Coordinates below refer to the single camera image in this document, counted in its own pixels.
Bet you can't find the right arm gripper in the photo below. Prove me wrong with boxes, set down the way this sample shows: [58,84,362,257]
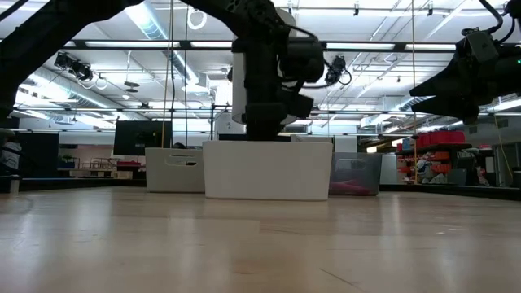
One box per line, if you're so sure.
[409,51,521,126]

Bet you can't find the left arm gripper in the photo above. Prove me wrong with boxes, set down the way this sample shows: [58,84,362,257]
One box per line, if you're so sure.
[243,90,315,142]

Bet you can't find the shelf with red bins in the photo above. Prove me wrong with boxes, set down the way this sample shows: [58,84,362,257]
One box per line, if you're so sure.
[395,129,473,185]

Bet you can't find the table lamp with white shade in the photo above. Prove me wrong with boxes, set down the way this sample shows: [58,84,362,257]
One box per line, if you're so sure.
[230,7,300,128]

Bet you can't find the white plastic bin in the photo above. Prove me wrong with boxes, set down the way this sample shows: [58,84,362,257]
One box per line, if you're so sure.
[202,140,334,201]

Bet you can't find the light grey plastic bin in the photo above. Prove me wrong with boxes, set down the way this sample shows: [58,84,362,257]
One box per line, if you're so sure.
[145,146,206,194]

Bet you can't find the dark translucent plastic bin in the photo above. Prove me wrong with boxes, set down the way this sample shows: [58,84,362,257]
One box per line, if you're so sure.
[329,151,383,197]

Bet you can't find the black display screen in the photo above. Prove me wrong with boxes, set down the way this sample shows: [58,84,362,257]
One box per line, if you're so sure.
[112,120,173,156]

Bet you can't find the person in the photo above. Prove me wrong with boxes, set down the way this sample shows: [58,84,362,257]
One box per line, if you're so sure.
[0,140,22,177]

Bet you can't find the yellow hanging cord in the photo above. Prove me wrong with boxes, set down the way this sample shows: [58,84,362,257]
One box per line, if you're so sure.
[410,0,418,184]
[160,0,175,148]

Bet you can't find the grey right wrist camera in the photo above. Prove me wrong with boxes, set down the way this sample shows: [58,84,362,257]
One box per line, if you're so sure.
[455,30,501,71]

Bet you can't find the black hanging cable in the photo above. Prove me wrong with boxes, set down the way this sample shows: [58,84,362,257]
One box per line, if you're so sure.
[183,2,190,148]

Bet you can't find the black hanging camera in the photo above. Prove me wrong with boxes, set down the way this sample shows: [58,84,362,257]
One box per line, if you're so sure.
[324,55,353,86]
[54,51,95,82]

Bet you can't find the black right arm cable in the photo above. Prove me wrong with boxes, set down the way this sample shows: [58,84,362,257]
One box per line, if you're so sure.
[459,0,514,44]

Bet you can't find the black frame bar with lights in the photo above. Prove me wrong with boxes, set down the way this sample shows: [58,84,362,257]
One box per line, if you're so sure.
[64,38,459,53]

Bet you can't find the white cable ring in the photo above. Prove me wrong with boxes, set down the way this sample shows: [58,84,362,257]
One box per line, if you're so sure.
[186,7,208,31]

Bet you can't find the silver ventilation duct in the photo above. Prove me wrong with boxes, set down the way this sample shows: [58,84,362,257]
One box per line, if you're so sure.
[124,0,203,85]

